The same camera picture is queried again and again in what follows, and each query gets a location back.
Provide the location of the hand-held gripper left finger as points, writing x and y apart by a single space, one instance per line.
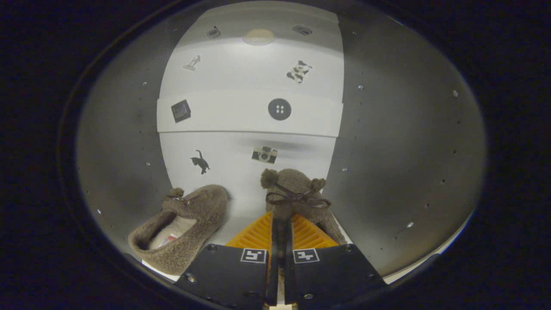
224 271

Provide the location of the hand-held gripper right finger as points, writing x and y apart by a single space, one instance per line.
335 271

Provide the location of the brown fuzzy shoe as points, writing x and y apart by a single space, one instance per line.
202 211
292 181

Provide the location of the grey shoe cabinet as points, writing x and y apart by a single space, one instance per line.
387 129

